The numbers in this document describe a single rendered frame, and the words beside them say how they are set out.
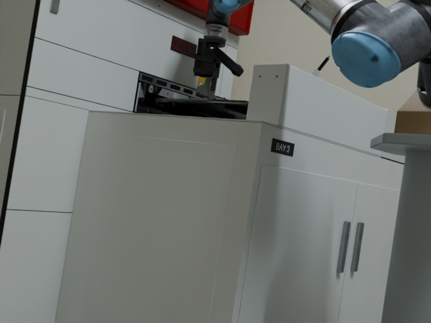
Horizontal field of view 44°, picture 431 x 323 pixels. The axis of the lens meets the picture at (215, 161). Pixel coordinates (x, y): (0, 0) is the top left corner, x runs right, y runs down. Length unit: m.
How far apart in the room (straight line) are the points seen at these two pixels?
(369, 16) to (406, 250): 0.45
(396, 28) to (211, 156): 0.48
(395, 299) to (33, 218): 0.94
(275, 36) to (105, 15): 2.50
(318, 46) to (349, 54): 2.70
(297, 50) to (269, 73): 2.59
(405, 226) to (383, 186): 0.60
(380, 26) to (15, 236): 1.04
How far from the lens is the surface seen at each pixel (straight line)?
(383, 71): 0.98
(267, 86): 1.21
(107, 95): 1.62
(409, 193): 1.10
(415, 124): 1.13
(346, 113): 1.44
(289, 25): 3.93
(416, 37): 1.01
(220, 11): 1.63
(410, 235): 1.09
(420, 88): 1.16
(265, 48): 4.04
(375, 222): 1.67
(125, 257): 1.39
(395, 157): 1.75
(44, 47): 1.51
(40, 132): 1.50
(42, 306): 1.61
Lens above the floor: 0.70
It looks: 1 degrees up
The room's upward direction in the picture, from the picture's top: 9 degrees clockwise
